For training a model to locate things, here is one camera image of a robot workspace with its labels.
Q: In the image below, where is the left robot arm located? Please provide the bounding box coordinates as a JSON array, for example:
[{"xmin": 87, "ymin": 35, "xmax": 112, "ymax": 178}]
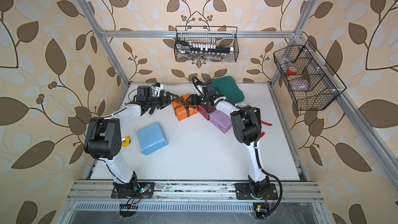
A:
[{"xmin": 84, "ymin": 83, "xmax": 178, "ymax": 195}]

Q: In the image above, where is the red ribbon bow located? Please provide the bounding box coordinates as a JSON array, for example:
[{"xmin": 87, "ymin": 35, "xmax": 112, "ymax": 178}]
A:
[{"xmin": 260, "ymin": 120, "xmax": 272, "ymax": 138}]

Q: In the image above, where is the brown ribbon bow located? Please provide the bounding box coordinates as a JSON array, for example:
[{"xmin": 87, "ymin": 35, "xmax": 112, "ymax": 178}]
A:
[{"xmin": 172, "ymin": 94, "xmax": 198, "ymax": 120}]

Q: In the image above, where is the socket set rail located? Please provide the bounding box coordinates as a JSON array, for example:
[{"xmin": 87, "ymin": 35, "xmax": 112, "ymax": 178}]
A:
[{"xmin": 174, "ymin": 40, "xmax": 235, "ymax": 55}]

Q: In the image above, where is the black wire basket back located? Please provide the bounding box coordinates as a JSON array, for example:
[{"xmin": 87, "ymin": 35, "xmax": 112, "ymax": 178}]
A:
[{"xmin": 174, "ymin": 25, "xmax": 239, "ymax": 64}]

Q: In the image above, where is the dark red gift box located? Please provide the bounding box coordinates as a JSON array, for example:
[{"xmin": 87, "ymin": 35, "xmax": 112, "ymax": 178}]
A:
[{"xmin": 198, "ymin": 105, "xmax": 212, "ymax": 121}]

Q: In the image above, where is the purple gift box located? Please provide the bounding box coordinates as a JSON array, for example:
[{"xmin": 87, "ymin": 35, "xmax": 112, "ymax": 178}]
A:
[{"xmin": 209, "ymin": 110, "xmax": 232, "ymax": 134}]

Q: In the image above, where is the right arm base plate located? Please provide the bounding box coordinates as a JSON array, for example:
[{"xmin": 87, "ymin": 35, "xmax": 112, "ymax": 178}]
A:
[{"xmin": 234, "ymin": 183, "xmax": 278, "ymax": 200}]

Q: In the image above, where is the black wire basket right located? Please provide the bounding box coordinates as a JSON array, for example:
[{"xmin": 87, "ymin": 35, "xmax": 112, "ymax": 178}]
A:
[{"xmin": 273, "ymin": 40, "xmax": 347, "ymax": 111}]

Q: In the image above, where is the black corrugated cable conduit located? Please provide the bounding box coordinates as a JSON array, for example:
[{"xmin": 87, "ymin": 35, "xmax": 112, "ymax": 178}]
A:
[{"xmin": 192, "ymin": 76, "xmax": 283, "ymax": 218}]

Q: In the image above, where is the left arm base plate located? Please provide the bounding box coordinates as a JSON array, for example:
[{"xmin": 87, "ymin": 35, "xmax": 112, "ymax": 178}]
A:
[{"xmin": 111, "ymin": 182, "xmax": 155, "ymax": 199}]

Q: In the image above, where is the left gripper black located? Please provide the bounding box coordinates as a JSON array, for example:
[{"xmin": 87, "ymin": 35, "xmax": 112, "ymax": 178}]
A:
[{"xmin": 144, "ymin": 92, "xmax": 177, "ymax": 109}]

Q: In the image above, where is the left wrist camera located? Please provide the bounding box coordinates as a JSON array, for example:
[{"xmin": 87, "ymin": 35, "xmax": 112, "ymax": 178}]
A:
[{"xmin": 150, "ymin": 83, "xmax": 164, "ymax": 97}]

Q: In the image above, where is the green plastic tool case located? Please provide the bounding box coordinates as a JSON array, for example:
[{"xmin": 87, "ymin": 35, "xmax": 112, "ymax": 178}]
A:
[{"xmin": 211, "ymin": 76, "xmax": 245, "ymax": 103}]

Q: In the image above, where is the black wire basket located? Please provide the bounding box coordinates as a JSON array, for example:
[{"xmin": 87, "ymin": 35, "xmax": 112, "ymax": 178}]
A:
[
  {"xmin": 273, "ymin": 40, "xmax": 347, "ymax": 111},
  {"xmin": 174, "ymin": 25, "xmax": 239, "ymax": 64}
]

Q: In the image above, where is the blue gift box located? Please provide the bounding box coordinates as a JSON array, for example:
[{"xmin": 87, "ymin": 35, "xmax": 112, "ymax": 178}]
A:
[{"xmin": 137, "ymin": 122, "xmax": 169, "ymax": 156}]

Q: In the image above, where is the red object in basket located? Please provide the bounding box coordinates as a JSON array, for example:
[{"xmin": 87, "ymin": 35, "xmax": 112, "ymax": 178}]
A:
[{"xmin": 287, "ymin": 66, "xmax": 298, "ymax": 75}]

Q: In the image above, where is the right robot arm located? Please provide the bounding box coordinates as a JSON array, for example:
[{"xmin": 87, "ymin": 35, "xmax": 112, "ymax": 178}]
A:
[{"xmin": 188, "ymin": 76, "xmax": 280, "ymax": 199}]

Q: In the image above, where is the aluminium front rail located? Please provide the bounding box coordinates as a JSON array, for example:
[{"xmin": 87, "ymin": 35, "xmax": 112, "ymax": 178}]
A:
[{"xmin": 67, "ymin": 180, "xmax": 324, "ymax": 203}]

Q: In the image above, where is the orange gift box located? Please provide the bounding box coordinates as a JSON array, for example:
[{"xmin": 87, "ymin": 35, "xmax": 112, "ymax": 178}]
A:
[{"xmin": 171, "ymin": 93, "xmax": 199, "ymax": 122}]

